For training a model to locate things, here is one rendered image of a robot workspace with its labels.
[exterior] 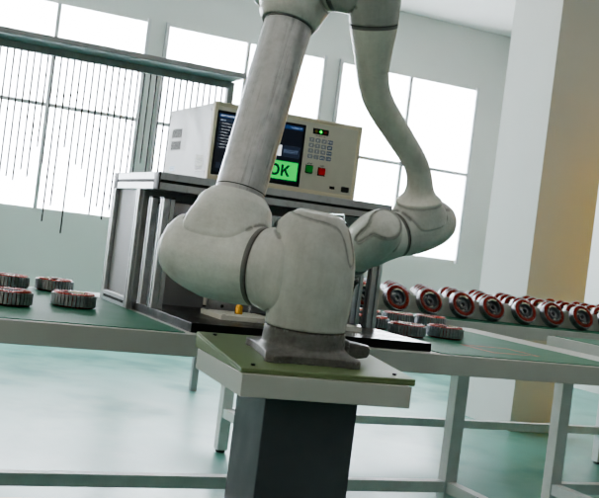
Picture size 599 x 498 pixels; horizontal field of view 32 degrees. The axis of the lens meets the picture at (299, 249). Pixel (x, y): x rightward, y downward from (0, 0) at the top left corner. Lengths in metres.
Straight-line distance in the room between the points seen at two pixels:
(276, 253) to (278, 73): 0.39
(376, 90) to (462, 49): 8.51
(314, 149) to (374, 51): 0.76
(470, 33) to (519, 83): 3.88
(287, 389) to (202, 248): 0.34
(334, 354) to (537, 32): 5.13
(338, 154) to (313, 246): 1.04
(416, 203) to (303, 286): 0.53
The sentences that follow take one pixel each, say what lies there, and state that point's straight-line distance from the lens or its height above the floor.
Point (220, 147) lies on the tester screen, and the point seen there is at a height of 1.20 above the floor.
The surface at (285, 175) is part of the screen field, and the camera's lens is 2.84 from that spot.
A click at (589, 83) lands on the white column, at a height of 2.18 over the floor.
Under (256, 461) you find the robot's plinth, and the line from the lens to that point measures 1.92.
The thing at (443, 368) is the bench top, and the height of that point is 0.72.
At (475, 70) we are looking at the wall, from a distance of 10.77.
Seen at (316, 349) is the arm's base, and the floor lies 0.79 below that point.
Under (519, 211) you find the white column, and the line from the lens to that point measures 6.71.
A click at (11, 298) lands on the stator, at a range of 2.53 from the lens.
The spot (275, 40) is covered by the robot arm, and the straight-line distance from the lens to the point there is 2.15.
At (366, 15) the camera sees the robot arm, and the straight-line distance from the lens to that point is 2.15.
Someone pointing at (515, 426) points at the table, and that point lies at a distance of 5.60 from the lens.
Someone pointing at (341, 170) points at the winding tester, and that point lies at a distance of 2.92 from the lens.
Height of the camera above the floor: 0.98
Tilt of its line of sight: level
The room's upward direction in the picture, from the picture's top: 7 degrees clockwise
